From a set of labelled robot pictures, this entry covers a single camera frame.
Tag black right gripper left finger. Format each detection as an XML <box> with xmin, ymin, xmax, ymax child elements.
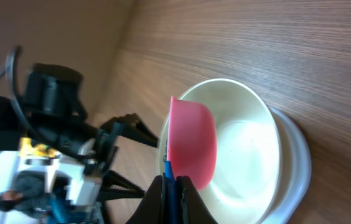
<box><xmin>126</xmin><ymin>175</ymin><xmax>163</xmax><ymax>224</ymax></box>

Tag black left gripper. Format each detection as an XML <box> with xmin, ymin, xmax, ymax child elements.
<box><xmin>22</xmin><ymin>110</ymin><xmax>159</xmax><ymax>202</ymax></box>

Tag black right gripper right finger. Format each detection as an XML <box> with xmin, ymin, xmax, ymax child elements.
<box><xmin>175</xmin><ymin>176</ymin><xmax>217</xmax><ymax>224</ymax></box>

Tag pink measuring scoop blue handle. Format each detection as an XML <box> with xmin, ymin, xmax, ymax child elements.
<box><xmin>162</xmin><ymin>97</ymin><xmax>217</xmax><ymax>223</ymax></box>

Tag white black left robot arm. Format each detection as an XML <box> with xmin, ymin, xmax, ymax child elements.
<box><xmin>0</xmin><ymin>63</ymin><xmax>158</xmax><ymax>205</ymax></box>

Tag white bowl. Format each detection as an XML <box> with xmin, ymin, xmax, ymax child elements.
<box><xmin>156</xmin><ymin>78</ymin><xmax>283</xmax><ymax>224</ymax></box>

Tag white digital kitchen scale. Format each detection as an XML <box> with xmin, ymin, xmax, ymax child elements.
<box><xmin>260</xmin><ymin>106</ymin><xmax>312</xmax><ymax>224</ymax></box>

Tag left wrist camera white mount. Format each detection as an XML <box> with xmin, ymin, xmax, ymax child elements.
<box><xmin>0</xmin><ymin>138</ymin><xmax>103</xmax><ymax>223</ymax></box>

